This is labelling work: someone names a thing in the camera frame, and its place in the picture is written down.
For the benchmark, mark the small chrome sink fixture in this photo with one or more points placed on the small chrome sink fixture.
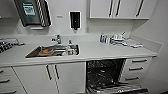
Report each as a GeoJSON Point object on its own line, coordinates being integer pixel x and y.
{"type": "Point", "coordinates": [70, 42]}

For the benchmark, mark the blue dish soap bottle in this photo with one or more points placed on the blue dish soap bottle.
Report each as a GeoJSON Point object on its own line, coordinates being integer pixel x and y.
{"type": "Point", "coordinates": [102, 38]}

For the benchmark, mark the small clear bottle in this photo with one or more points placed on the small clear bottle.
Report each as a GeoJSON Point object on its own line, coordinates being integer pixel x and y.
{"type": "Point", "coordinates": [107, 39]}

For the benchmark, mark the chrome sink faucet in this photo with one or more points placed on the chrome sink faucet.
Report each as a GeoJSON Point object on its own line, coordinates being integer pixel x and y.
{"type": "Point", "coordinates": [57, 39]}

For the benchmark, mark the white cup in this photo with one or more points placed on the white cup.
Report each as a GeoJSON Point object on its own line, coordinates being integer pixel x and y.
{"type": "Point", "coordinates": [115, 36]}
{"type": "Point", "coordinates": [121, 35]}

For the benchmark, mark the white base cabinet door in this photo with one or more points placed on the white base cabinet door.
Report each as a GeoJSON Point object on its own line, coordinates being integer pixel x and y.
{"type": "Point", "coordinates": [71, 78]}
{"type": "Point", "coordinates": [33, 80]}

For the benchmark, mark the orange bowl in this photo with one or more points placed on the orange bowl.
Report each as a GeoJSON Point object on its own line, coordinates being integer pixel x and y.
{"type": "Point", "coordinates": [44, 51]}

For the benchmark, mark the stainless steel sink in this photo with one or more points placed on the stainless steel sink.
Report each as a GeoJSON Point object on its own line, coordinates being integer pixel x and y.
{"type": "Point", "coordinates": [31, 53]}

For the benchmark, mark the grey paper towel dispenser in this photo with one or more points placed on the grey paper towel dispenser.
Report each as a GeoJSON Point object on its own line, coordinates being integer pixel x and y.
{"type": "Point", "coordinates": [31, 11]}

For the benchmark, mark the counter dish drying rack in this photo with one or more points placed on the counter dish drying rack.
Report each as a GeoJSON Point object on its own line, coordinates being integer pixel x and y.
{"type": "Point", "coordinates": [6, 45]}

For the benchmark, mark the white wall outlet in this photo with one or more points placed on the white wall outlet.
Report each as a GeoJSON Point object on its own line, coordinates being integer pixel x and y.
{"type": "Point", "coordinates": [87, 29]}

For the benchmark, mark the black wall soap dispenser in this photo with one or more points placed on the black wall soap dispenser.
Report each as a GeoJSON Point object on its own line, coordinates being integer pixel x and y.
{"type": "Point", "coordinates": [75, 19]}

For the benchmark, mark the small wall label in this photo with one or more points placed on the small wall label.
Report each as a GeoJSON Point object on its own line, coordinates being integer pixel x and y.
{"type": "Point", "coordinates": [59, 16]}

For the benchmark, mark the white wall cabinet door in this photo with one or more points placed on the white wall cabinet door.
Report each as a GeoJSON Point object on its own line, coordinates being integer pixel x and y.
{"type": "Point", "coordinates": [125, 8]}
{"type": "Point", "coordinates": [100, 8]}
{"type": "Point", "coordinates": [146, 8]}

